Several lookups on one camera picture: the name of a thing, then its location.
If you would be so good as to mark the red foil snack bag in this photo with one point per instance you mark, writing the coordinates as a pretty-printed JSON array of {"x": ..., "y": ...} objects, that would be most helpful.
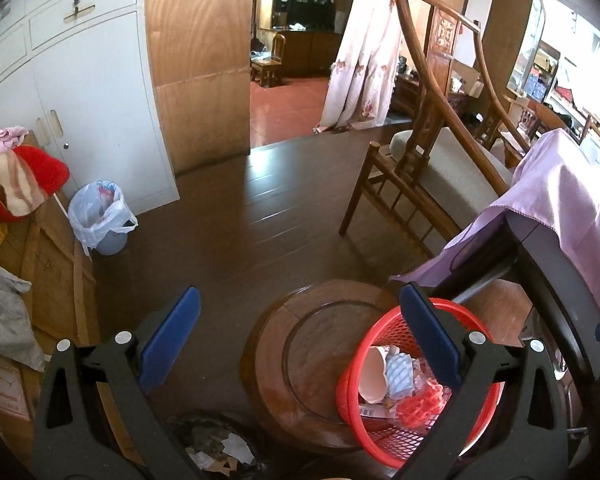
[{"x": 419, "y": 410}]

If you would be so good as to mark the round wooden stool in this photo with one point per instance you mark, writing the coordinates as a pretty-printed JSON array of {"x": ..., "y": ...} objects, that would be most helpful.
[{"x": 297, "y": 352}]

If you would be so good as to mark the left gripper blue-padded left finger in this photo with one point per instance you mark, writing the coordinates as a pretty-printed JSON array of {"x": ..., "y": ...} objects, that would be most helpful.
[{"x": 94, "y": 420}]

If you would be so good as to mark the blue face mask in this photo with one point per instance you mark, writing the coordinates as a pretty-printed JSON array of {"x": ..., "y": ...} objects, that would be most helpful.
[{"x": 399, "y": 376}]

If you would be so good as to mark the pink floral curtain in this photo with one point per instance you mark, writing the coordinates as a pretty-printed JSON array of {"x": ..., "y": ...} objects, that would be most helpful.
[{"x": 363, "y": 76}]

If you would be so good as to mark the red mesh waste basket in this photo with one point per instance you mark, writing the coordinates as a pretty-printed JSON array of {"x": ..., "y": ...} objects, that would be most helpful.
[{"x": 389, "y": 444}]

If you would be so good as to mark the glass door display cabinet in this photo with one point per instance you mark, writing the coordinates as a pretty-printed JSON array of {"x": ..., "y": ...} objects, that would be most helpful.
[{"x": 513, "y": 31}]

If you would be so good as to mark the wooden armchair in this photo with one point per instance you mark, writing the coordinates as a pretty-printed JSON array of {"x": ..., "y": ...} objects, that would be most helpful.
[{"x": 444, "y": 177}]

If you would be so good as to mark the red cloth hat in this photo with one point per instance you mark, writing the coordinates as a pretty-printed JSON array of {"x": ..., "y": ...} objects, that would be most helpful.
[{"x": 28, "y": 177}]

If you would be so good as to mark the bin with white plastic bag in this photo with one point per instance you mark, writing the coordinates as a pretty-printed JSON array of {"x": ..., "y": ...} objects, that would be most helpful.
[{"x": 100, "y": 218}]

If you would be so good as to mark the grey cloth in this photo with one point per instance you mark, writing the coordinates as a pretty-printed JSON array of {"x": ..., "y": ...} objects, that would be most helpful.
[{"x": 17, "y": 340}]

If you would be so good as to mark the white wall cabinet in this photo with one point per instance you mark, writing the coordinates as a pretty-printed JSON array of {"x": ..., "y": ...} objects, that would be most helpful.
[{"x": 76, "y": 74}]

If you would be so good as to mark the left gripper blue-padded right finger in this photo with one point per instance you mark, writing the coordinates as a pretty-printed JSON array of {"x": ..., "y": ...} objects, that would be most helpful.
[{"x": 530, "y": 434}]

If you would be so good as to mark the purple tablecloth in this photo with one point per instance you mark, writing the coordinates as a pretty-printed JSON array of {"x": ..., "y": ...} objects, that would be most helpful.
[{"x": 555, "y": 186}]

